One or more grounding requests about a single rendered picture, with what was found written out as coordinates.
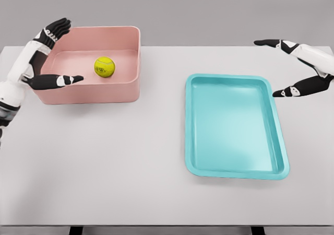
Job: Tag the yellow tennis ball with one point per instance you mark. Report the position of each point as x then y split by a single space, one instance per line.
104 67

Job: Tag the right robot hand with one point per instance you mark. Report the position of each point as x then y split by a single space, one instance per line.
313 54

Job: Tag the blue tray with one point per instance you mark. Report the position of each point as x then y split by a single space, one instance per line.
235 125

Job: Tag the pink basket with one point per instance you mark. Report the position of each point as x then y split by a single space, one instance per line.
104 88

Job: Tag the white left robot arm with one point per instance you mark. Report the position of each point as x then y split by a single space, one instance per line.
7 99

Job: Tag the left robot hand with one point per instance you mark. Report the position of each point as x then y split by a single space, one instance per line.
22 60

